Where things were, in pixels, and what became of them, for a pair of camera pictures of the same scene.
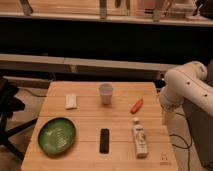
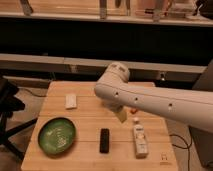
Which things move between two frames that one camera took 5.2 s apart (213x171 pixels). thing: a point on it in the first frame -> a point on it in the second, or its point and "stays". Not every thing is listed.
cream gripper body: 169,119 -> 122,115
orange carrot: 136,107 stays
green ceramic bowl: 56,136 stays
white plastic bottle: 140,139 stays
